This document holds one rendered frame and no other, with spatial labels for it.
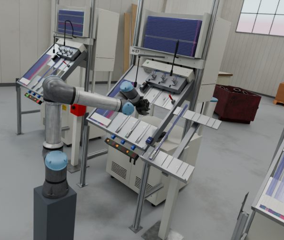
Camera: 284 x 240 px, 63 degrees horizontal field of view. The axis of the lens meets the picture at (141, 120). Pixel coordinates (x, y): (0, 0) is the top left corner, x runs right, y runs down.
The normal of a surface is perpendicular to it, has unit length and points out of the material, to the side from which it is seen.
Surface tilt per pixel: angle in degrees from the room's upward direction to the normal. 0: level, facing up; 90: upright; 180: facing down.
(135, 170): 90
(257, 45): 90
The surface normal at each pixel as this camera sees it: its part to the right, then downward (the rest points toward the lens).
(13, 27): 0.71, 0.33
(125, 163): -0.65, 0.15
